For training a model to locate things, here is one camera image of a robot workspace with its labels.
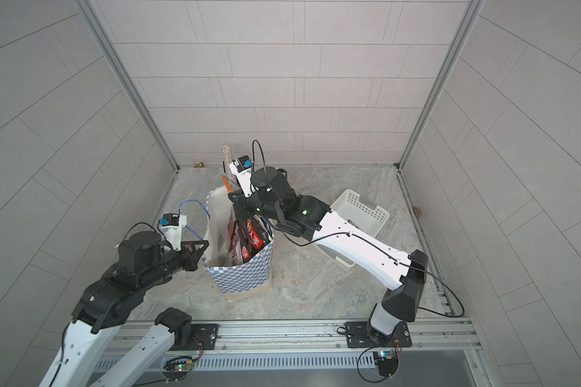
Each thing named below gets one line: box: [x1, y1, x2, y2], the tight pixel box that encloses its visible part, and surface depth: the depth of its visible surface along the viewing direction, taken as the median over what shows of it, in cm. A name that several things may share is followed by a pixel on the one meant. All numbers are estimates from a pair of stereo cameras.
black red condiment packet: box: [226, 214, 276, 266], surface depth 74 cm
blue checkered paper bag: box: [203, 185, 276, 296], surface depth 67 cm
